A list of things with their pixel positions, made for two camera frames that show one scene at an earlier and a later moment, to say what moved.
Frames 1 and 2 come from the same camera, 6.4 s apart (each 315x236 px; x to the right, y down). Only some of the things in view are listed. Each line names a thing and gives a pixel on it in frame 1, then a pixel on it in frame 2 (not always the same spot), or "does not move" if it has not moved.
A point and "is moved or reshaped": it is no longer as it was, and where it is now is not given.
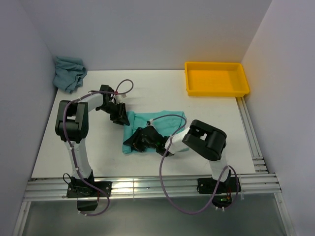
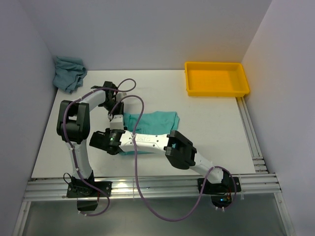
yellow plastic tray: (215, 79) does not move
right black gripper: (132, 140) to (108, 131)
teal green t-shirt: (168, 123) is moved or reshaped
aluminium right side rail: (261, 181) does not move
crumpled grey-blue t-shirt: (69, 73) does not move
